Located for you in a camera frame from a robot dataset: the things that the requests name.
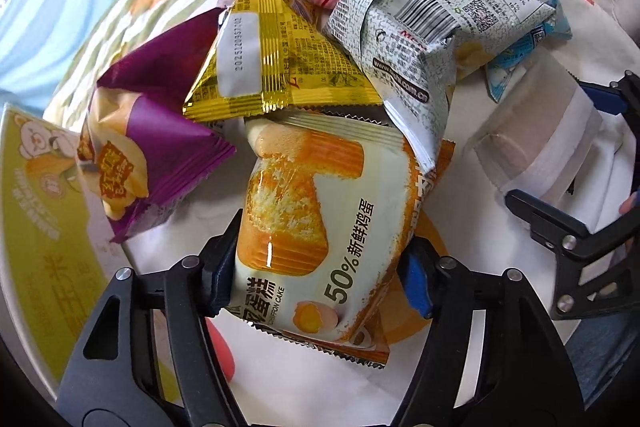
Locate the purple chip packet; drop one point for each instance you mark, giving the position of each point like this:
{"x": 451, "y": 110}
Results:
{"x": 160, "y": 127}

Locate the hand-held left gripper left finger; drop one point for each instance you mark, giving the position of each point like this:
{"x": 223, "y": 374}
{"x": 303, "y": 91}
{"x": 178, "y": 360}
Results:
{"x": 220, "y": 269}

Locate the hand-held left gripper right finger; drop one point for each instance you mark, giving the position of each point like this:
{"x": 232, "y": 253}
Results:
{"x": 415, "y": 279}

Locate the striped floral blanket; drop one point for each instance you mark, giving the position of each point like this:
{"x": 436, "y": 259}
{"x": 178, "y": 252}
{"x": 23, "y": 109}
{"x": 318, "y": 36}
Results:
{"x": 150, "y": 2}

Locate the yellow-green cardboard box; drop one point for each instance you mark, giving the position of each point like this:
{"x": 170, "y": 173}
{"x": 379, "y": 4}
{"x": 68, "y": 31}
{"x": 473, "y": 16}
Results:
{"x": 40, "y": 217}

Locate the person's right hand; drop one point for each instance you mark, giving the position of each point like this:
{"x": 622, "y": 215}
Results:
{"x": 631, "y": 204}

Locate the orange cake snack packet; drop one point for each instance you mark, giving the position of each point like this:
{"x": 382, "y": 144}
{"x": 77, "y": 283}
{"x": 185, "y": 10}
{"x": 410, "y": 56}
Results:
{"x": 310, "y": 207}

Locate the gold foil snack packet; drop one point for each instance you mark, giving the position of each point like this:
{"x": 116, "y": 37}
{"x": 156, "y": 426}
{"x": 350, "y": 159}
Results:
{"x": 280, "y": 57}

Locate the pinkish red object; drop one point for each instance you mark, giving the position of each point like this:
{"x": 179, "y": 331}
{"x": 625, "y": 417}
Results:
{"x": 221, "y": 349}

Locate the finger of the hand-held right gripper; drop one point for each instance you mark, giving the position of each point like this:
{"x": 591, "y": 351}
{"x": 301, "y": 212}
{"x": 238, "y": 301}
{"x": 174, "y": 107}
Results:
{"x": 565, "y": 237}
{"x": 607, "y": 99}

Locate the person's blue jeans leg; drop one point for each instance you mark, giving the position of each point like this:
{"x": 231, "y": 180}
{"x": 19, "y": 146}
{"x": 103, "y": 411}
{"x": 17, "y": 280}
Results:
{"x": 605, "y": 367}

